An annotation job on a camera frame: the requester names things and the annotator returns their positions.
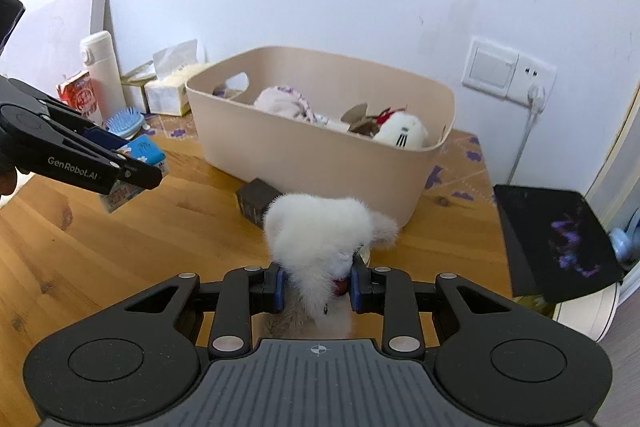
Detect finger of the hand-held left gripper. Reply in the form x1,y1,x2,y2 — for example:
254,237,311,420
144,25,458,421
0,104,164,196
7,78,128,154

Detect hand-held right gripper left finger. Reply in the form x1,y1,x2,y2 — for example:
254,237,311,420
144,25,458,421
122,264,286,355

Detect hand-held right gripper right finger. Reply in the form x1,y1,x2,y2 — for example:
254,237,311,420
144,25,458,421
350,264,513,354

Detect small blue snack packet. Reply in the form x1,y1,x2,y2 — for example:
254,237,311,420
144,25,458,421
97,134,171,214

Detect white fluffy plush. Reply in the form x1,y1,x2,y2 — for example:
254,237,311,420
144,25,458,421
262,192,401,340

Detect beige plastic storage bin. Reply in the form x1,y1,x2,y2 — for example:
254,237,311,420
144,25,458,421
185,46,456,228

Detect white plush toy red bow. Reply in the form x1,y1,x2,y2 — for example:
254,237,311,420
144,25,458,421
372,106,431,151

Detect brown hair claw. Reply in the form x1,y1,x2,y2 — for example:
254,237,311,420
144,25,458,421
341,103,388,138

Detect blue hairbrush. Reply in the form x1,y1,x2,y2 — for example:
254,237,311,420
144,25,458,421
104,107,147,138

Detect red and white carton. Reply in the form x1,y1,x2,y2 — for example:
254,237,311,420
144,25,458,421
55,71,103,125

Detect lilac headboard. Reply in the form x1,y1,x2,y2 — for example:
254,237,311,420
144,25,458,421
0,0,111,82

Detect wrapped tissue pack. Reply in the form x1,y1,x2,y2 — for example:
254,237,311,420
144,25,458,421
145,39,211,118
120,62,156,114

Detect white thermos bottle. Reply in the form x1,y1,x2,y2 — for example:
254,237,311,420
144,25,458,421
80,31,127,120

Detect small black box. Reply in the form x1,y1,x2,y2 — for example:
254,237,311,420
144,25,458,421
236,178,285,229

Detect wooden desk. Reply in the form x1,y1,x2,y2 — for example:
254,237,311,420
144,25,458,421
0,112,516,427

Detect white round stool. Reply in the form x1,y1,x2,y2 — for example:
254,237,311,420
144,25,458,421
515,282,623,342

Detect light blue headphones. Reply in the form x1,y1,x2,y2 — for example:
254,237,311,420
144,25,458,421
607,212,640,265

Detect white cabinet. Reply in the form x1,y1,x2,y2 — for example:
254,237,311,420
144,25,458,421
582,82,640,228

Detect white wall socket panel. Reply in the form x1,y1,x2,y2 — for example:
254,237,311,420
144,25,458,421
461,35,557,110

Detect white power cable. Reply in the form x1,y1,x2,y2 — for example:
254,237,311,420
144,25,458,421
506,84,547,185

